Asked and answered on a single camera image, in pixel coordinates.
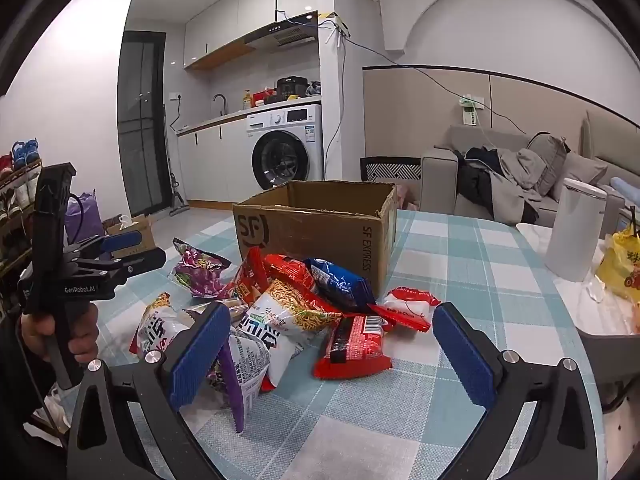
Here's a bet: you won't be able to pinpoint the red white glue packet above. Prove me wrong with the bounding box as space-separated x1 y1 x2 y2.
369 286 444 334

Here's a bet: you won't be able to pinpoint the dark glass door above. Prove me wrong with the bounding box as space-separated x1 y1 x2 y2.
116 31 168 218

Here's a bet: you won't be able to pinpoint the black rice cooker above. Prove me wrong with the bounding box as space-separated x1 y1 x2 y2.
276 76 307 101

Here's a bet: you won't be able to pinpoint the wall control panel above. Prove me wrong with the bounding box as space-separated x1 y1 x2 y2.
459 94 484 126

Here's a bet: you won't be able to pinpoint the white kitchen counter cabinet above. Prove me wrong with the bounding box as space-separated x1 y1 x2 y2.
176 110 251 207

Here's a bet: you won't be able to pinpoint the white upper kitchen cabinets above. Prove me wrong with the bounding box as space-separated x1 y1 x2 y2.
183 0 317 71

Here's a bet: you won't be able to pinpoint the pink bag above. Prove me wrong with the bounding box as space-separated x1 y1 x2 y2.
397 185 421 211

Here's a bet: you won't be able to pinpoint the floor mop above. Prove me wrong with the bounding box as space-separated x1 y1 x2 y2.
162 105 189 217

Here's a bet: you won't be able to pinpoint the long red snack packet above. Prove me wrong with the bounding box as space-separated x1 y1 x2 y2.
263 254 321 301

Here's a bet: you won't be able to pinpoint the checkered tablecloth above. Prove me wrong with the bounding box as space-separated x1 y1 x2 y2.
45 209 608 480

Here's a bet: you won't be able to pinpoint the red chips packet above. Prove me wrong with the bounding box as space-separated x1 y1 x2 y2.
225 247 273 307

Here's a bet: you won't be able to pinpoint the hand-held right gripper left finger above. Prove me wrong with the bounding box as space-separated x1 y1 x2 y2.
66 301 233 480

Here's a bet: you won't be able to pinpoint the yellow plastic bag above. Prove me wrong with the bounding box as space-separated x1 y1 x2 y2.
595 224 640 304

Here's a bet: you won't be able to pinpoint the white router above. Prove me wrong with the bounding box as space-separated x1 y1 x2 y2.
320 11 352 37

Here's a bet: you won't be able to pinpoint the white marble side table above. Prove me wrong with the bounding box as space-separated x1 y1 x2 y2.
515 222 640 337

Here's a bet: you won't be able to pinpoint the black jacket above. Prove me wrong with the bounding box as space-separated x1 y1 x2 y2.
454 146 507 207

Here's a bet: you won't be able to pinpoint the purple bag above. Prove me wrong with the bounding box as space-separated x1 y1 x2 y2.
64 190 106 247

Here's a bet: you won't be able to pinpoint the blue cookie packet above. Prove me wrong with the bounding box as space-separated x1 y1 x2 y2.
303 257 376 312

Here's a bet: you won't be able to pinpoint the red wafer packet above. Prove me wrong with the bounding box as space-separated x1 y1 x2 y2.
313 312 394 380

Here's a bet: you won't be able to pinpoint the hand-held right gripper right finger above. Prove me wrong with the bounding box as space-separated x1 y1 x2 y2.
431 301 608 480

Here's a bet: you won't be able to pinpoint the small cardboard box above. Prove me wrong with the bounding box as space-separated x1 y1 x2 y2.
102 213 156 261

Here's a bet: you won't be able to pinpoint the grey pillow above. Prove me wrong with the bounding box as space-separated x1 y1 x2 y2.
550 152 609 201
527 132 571 196

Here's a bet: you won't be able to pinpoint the grey sofa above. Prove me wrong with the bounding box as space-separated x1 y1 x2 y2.
419 109 640 226

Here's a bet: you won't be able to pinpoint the range hood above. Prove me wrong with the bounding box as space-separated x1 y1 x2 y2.
243 10 319 54

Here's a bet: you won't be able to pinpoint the person's left hand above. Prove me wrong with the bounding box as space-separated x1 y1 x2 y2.
19 304 101 367

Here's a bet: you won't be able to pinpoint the grey hoodie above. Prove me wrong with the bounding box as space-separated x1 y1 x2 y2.
492 149 557 226

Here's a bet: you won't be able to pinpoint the shoe rack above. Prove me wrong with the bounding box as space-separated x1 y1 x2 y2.
0 157 45 311

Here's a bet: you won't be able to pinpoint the black white patterned stool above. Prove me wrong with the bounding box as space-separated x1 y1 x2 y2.
360 156 422 184

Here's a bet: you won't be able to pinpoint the white washing machine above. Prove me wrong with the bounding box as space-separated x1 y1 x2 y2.
245 104 325 192

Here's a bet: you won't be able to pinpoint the brown cardboard box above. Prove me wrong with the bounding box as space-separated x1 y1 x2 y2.
232 180 399 297

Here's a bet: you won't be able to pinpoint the white cylindrical container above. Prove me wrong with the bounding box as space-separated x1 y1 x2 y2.
543 177 608 283

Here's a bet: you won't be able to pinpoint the silver purple snack packet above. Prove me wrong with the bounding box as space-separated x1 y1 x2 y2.
207 332 273 434

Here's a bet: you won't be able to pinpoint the blue shoes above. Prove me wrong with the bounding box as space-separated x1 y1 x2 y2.
11 138 41 170

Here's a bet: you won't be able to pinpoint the white orange noodle packet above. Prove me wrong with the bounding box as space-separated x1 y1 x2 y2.
129 292 202 362
235 279 344 392

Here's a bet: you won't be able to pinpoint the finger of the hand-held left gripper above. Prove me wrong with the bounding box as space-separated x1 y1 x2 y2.
65 230 144 262
67 247 167 283

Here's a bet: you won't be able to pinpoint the person's left forearm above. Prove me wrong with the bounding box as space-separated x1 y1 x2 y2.
0 310 68 480

